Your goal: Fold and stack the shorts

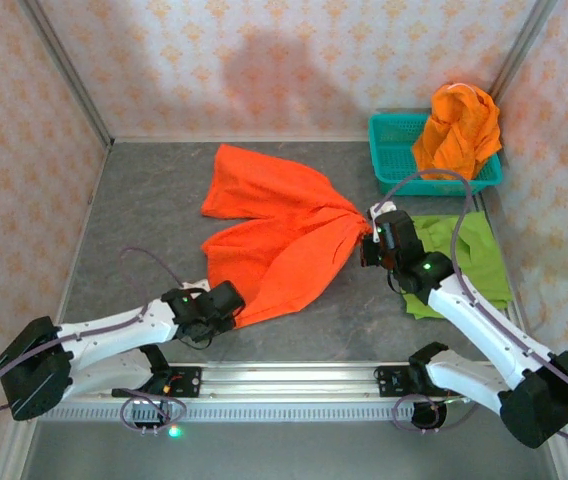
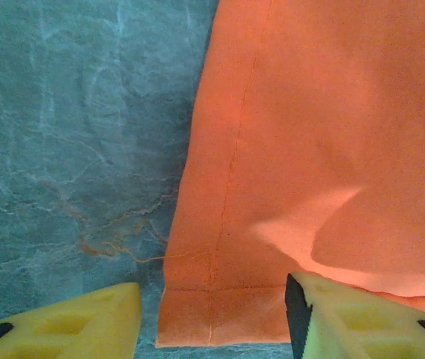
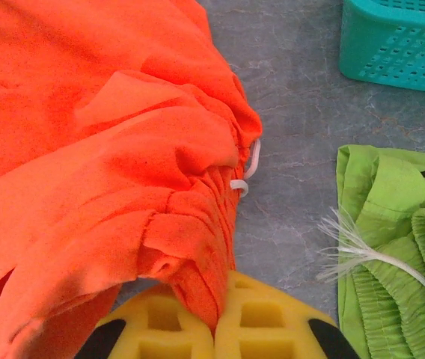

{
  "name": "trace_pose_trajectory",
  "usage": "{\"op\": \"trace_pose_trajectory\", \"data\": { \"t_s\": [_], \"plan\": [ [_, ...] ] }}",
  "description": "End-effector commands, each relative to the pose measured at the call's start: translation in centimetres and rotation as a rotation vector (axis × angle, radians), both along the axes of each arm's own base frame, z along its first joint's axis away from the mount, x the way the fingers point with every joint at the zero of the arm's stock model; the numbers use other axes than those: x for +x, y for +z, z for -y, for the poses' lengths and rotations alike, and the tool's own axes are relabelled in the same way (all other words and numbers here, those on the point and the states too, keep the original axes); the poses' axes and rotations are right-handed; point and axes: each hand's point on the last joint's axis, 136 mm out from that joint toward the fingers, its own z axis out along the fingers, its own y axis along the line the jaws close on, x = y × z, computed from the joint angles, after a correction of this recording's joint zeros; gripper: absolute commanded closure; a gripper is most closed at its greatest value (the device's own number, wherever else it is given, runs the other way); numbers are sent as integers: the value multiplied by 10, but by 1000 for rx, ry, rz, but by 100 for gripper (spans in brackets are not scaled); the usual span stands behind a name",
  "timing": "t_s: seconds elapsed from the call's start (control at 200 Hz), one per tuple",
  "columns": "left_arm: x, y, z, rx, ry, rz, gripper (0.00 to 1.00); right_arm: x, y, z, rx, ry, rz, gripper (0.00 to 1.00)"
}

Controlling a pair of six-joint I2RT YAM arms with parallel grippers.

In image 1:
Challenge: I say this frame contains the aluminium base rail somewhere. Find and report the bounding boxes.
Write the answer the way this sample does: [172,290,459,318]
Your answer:
[38,360,503,402]

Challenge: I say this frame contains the aluminium frame post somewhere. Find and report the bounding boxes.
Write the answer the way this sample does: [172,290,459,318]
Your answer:
[17,0,115,151]
[487,0,560,104]

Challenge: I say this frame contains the red-orange mesh shorts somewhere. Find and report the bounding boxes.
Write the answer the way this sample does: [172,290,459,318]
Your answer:
[198,143,373,329]

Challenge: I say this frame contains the orange shorts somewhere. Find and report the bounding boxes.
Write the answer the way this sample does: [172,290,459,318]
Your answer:
[411,82,505,182]

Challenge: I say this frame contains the teal plastic basket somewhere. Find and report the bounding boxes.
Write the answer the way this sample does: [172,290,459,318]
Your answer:
[367,113,506,198]

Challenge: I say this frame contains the lime green shorts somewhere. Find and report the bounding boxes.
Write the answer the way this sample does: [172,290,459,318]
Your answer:
[402,209,515,322]

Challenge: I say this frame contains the black round fitting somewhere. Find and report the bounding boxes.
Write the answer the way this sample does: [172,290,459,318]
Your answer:
[411,401,449,432]

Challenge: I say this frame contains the slotted grey cable duct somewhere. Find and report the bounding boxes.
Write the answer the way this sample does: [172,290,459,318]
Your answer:
[38,403,468,425]

